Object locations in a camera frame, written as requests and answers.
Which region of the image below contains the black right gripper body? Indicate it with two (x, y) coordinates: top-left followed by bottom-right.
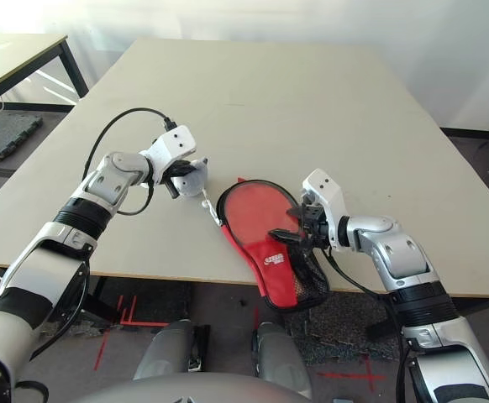
(299, 201), (330, 249)

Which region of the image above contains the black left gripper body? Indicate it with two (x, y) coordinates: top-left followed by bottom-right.
(160, 161), (181, 188)

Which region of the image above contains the grey plush keychain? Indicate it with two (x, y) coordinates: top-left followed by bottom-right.
(171, 155), (223, 228)

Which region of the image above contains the red black paddle case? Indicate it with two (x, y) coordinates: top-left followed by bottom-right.
(215, 175), (329, 312)

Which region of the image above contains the red ping-pong paddle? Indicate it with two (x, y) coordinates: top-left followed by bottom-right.
(226, 182), (301, 247)

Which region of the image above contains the silver right robot leg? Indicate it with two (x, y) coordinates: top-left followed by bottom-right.
(251, 321), (313, 400)

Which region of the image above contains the silver robot leg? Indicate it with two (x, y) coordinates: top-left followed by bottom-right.
(251, 321), (313, 400)
(133, 318), (212, 381)

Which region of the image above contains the silver left robot leg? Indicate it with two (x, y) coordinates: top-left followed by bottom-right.
(133, 318), (212, 381)

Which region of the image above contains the grey foam floor tile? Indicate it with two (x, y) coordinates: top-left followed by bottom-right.
(0, 113), (44, 167)

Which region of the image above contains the red tape strip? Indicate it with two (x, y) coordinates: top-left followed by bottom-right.
(94, 329), (111, 372)

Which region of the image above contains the grey robot torso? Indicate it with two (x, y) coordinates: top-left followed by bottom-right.
(71, 373), (308, 403)

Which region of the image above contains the black-framed side table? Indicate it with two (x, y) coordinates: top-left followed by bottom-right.
(0, 34), (90, 171)

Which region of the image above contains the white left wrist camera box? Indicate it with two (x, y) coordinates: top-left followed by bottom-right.
(145, 124), (198, 186)

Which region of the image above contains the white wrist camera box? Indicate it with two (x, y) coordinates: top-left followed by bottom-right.
(302, 169), (347, 249)
(145, 124), (198, 186)

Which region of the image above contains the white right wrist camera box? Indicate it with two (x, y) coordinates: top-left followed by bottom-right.
(302, 169), (347, 249)

